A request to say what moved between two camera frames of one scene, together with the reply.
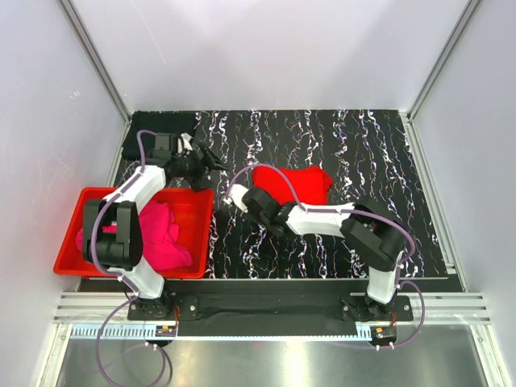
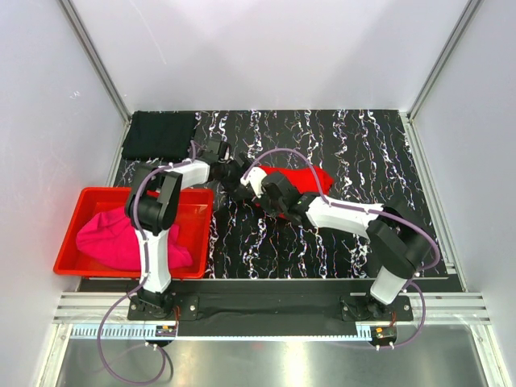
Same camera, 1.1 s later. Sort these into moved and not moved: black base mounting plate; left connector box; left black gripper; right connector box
Moved: left black gripper
Not moved: right connector box; black base mounting plate; left connector box
